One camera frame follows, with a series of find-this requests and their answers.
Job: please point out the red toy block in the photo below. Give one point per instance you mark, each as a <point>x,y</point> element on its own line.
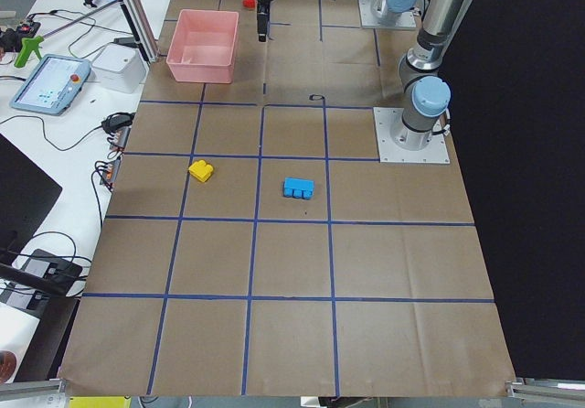
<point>250,4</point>

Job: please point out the yellow toy block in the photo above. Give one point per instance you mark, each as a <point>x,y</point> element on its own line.
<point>201,170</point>

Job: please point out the blue toy block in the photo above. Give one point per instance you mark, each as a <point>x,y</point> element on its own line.
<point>298,188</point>

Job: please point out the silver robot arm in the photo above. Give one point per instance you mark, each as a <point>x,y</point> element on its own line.
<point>382,9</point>
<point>427,97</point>

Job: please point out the pink plastic box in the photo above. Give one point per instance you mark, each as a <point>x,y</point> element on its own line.
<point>203,47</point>

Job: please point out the white square box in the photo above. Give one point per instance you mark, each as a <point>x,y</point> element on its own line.
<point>119,68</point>

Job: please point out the teach pendant tablet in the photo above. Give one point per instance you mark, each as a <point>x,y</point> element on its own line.
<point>53,85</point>

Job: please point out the brown paper table cover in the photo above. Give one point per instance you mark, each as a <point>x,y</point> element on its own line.
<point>289,217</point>

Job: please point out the green plastic clamp tool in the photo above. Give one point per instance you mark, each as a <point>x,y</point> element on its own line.
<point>29,46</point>

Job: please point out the black monitor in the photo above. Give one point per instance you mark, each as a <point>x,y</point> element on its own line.
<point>28,194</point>

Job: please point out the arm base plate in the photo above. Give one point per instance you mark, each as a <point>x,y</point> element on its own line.
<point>405,21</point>
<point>397,144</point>

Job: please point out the aluminium frame post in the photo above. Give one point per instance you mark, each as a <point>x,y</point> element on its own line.
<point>140,27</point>

